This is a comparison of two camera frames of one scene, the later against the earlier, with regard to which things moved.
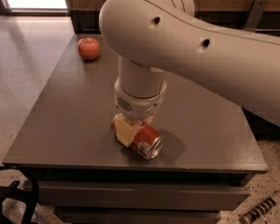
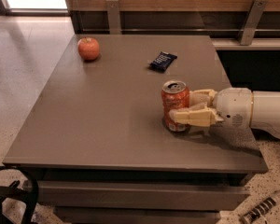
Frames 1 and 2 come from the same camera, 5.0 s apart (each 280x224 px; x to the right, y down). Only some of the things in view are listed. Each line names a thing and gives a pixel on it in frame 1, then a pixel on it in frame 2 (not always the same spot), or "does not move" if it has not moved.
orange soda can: x=147 y=140 to x=175 y=95
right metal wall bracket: x=256 y=14 does not move
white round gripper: x=139 y=105 to x=234 y=106
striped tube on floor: x=263 y=207 does not move
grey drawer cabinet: x=85 y=175 does not move
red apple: x=89 y=49 does not move
